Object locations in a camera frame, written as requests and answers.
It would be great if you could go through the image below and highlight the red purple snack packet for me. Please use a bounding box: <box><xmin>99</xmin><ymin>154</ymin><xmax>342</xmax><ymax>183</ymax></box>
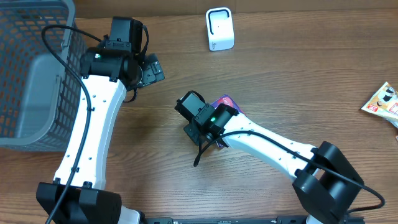
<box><xmin>211</xmin><ymin>94</ymin><xmax>244</xmax><ymax>149</ymax></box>

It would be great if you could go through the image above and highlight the yellow orange snack bag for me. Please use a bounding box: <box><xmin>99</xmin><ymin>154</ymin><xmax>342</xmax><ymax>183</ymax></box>
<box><xmin>361</xmin><ymin>82</ymin><xmax>397</xmax><ymax>128</ymax></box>

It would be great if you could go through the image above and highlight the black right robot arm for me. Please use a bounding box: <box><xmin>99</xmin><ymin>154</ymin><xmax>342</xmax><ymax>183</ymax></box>
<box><xmin>175</xmin><ymin>91</ymin><xmax>364</xmax><ymax>223</ymax></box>

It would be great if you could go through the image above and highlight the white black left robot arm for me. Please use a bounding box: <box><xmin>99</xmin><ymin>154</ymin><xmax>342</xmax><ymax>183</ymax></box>
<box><xmin>36</xmin><ymin>17</ymin><xmax>164</xmax><ymax>223</ymax></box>

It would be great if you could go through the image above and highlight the white barcode scanner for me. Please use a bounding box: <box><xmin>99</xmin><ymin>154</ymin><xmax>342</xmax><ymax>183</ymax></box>
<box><xmin>205</xmin><ymin>7</ymin><xmax>234</xmax><ymax>52</ymax></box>

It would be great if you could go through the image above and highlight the grey plastic mesh basket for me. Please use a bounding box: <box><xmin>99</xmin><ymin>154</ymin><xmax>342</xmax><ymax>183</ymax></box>
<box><xmin>1</xmin><ymin>0</ymin><xmax>80</xmax><ymax>152</ymax></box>

